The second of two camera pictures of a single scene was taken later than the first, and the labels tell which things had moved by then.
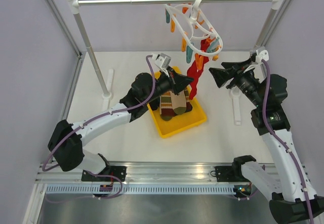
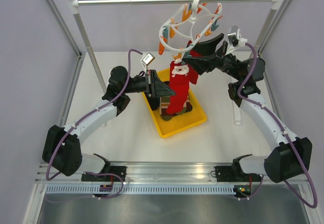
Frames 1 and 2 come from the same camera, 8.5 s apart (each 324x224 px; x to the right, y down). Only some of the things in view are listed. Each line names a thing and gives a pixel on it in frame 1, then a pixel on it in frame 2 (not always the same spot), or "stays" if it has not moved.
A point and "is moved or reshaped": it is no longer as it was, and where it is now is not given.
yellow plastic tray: x=196 y=117 stays
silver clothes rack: x=73 y=3 stays
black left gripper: x=176 y=81 → x=158 y=88
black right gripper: x=233 y=69 → x=205 y=63
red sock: x=193 y=73 is moved or reshaped
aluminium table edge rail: x=149 y=172 stays
